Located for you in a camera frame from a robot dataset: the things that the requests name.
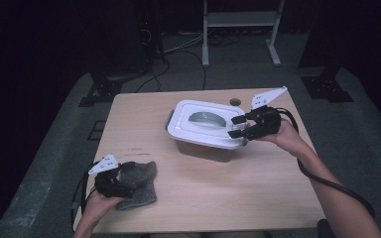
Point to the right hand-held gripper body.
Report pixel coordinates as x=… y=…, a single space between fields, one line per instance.
x=264 y=122

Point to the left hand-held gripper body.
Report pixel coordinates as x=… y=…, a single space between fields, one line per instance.
x=107 y=185

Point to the grey fluffy cloth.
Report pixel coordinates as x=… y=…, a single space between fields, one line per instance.
x=145 y=195

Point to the brown clear storage box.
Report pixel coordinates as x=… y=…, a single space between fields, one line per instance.
x=185 y=148

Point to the person's left hand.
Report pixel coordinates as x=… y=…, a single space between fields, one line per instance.
x=101 y=206

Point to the person's right hand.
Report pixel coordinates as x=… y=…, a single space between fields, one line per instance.
x=287 y=139

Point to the round grey table grommet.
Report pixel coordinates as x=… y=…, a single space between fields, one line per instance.
x=235 y=101

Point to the black stand base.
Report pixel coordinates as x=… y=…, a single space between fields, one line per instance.
x=325 y=87
x=104 y=89

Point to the black chair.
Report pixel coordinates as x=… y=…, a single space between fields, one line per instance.
x=323 y=229

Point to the dark equipment stand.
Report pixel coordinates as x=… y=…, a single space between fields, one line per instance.
x=152 y=33

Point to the white metal desk frame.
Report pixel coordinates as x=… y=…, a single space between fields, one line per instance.
x=239 y=19

